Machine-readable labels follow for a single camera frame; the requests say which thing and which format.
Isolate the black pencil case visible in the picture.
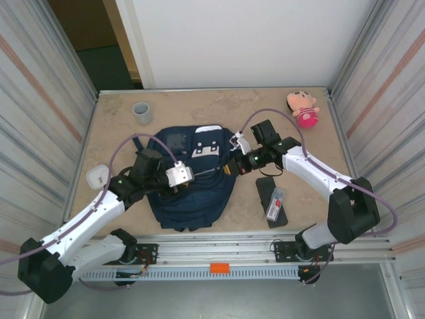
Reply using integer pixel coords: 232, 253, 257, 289
255, 176, 289, 229

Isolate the grey plastic cup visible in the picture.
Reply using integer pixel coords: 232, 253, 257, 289
132, 102, 153, 126

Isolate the navy blue backpack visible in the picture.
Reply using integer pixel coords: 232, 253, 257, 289
132, 124, 238, 233

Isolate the white plastic dish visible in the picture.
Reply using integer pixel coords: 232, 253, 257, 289
85, 164, 110, 190

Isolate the grey slotted cable duct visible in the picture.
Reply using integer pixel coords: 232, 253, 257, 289
81, 265, 301, 282

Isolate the aluminium mounting rail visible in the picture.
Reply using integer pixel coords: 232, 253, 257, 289
41, 232, 398, 264

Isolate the clear box with red label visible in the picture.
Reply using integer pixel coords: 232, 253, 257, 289
266, 187, 286, 221

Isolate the pink plush doll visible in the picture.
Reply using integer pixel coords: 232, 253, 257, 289
286, 92, 321, 130

